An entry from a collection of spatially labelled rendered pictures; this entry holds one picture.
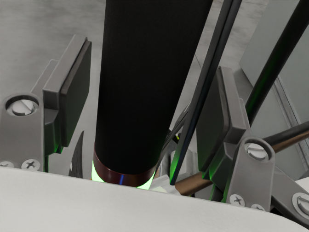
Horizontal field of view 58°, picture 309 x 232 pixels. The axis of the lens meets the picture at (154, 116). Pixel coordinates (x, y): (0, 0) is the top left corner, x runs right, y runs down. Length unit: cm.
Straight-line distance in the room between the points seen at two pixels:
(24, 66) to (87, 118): 89
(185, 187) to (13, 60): 289
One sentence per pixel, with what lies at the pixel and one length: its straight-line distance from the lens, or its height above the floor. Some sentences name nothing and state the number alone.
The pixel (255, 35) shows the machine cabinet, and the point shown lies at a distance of 339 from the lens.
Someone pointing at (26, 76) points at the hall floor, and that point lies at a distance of 284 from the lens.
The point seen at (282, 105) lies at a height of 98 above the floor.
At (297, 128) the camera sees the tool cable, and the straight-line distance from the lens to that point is 32.
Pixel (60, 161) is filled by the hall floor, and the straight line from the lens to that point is 213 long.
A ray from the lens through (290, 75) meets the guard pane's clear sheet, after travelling 150.
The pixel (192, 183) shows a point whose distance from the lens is 23.
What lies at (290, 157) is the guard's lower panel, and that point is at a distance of 134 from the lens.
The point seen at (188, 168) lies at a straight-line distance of 73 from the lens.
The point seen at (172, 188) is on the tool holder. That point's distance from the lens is 23.
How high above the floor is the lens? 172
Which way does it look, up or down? 43 degrees down
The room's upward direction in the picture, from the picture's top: 16 degrees clockwise
